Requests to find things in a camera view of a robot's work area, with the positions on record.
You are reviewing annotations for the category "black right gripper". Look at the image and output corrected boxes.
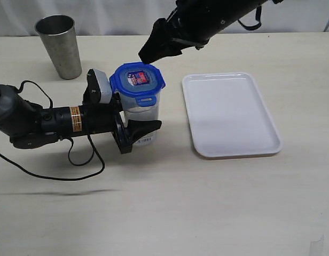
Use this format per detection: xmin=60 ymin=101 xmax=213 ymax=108
xmin=138 ymin=1 xmax=209 ymax=64

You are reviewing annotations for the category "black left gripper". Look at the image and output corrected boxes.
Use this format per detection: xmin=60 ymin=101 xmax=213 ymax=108
xmin=82 ymin=69 xmax=162 ymax=154

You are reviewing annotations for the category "tall clear plastic container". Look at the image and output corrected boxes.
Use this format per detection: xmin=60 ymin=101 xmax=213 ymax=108
xmin=119 ymin=90 xmax=161 ymax=147

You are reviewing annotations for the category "blue plastic container lid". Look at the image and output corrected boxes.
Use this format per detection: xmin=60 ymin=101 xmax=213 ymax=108
xmin=109 ymin=62 xmax=166 ymax=109

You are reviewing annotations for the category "stainless steel tumbler cup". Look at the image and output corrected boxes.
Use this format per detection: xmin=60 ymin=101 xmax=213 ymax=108
xmin=35 ymin=14 xmax=82 ymax=80

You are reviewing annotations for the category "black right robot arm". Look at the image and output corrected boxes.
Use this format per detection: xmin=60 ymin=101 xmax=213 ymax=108
xmin=138 ymin=0 xmax=266 ymax=64

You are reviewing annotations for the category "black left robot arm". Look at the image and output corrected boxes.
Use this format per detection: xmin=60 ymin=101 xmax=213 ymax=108
xmin=0 ymin=62 xmax=166 ymax=154

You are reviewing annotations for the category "white rectangular plastic tray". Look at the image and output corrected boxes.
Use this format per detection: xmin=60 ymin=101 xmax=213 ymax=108
xmin=182 ymin=72 xmax=283 ymax=159

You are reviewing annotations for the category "white backdrop curtain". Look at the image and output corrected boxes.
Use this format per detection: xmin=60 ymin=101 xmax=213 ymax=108
xmin=0 ymin=1 xmax=329 ymax=36

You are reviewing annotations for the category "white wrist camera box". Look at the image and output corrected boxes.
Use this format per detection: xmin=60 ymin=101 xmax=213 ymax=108
xmin=91 ymin=69 xmax=112 ymax=104

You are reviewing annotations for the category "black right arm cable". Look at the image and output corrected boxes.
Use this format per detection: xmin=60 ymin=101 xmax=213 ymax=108
xmin=238 ymin=5 xmax=262 ymax=31

